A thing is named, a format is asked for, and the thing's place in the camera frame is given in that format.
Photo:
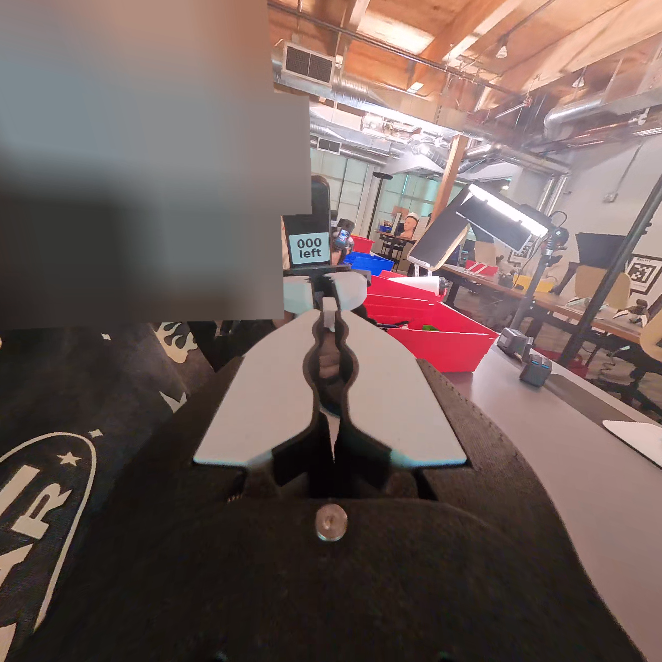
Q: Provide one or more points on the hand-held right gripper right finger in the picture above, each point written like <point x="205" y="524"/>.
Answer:
<point x="398" y="403"/>

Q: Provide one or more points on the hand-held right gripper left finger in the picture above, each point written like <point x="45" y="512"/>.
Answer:
<point x="258" y="398"/>

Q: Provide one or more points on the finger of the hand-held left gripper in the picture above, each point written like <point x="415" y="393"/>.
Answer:
<point x="351" y="289"/>
<point x="297" y="295"/>

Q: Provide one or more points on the small white plastic piece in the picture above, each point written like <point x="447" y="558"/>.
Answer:
<point x="330" y="313"/>

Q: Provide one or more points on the blue plastic bin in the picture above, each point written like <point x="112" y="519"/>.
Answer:
<point x="370" y="262"/>

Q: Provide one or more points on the small red plastic bin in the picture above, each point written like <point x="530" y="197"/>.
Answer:
<point x="362" y="244"/>

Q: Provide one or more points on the white bottle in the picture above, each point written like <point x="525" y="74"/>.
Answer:
<point x="419" y="285"/>

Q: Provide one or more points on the large red plastic bin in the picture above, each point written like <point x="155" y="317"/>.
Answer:
<point x="439" y="336"/>

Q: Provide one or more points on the black floor lamp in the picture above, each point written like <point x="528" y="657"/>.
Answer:
<point x="381" y="201"/>

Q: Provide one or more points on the mannequin head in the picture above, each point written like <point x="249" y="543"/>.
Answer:
<point x="411" y="225"/>

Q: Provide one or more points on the tilted white reflector panel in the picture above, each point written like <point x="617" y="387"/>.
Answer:
<point x="439" y="240"/>

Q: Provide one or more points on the bright studio light panel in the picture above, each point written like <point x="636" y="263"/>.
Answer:
<point x="509" y="214"/>

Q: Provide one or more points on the white air vent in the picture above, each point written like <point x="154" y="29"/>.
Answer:
<point x="309" y="64"/>

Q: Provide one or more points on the black light stand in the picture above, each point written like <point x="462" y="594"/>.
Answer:
<point x="540" y="274"/>

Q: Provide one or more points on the wooden table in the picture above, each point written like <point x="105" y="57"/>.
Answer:
<point x="563" y="305"/>

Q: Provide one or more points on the black printed shirt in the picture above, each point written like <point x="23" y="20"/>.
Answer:
<point x="77" y="465"/>

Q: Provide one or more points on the yellow chair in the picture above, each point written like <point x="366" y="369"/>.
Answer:
<point x="602" y="284"/>

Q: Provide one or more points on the white mouse pad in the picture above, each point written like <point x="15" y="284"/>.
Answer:
<point x="639" y="442"/>

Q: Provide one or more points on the black slanted pole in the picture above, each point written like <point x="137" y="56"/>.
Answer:
<point x="615" y="264"/>

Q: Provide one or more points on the black and white marker poster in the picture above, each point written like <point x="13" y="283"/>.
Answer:
<point x="644" y="274"/>

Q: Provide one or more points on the small grey camera box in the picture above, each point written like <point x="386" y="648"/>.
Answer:
<point x="512" y="342"/>
<point x="535" y="370"/>

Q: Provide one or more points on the wooden post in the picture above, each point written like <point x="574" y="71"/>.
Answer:
<point x="449" y="181"/>

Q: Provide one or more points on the silver air duct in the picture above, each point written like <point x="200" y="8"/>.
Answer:
<point x="579" y="111"/>

